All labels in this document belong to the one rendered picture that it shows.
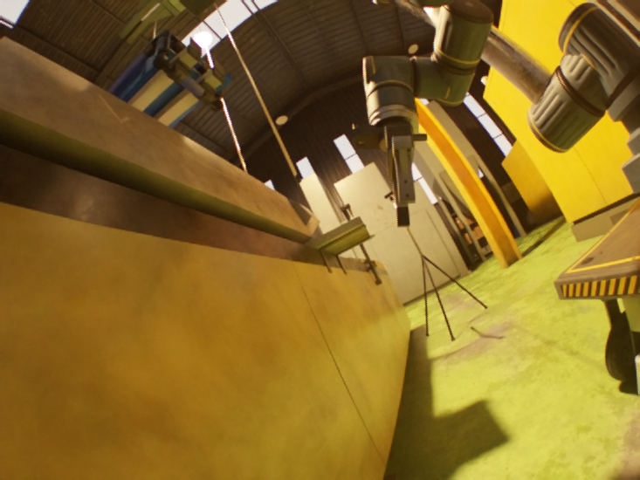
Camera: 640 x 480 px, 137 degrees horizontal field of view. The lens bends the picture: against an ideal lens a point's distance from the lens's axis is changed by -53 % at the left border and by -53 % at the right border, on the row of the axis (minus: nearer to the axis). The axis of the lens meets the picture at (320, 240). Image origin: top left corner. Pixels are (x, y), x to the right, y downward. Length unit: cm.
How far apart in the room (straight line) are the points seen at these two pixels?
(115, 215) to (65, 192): 7
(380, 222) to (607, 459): 640
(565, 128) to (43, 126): 110
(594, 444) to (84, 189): 95
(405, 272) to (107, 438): 630
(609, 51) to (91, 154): 99
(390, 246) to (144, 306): 627
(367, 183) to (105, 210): 804
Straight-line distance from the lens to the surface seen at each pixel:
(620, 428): 75
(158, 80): 72
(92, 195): 35
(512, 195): 1090
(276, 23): 1069
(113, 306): 29
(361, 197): 811
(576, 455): 72
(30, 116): 38
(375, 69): 64
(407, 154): 45
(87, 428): 26
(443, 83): 67
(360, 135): 54
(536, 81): 95
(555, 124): 93
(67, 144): 39
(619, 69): 79
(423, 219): 653
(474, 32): 59
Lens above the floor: 53
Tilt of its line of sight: 16 degrees up
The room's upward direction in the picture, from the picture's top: 24 degrees counter-clockwise
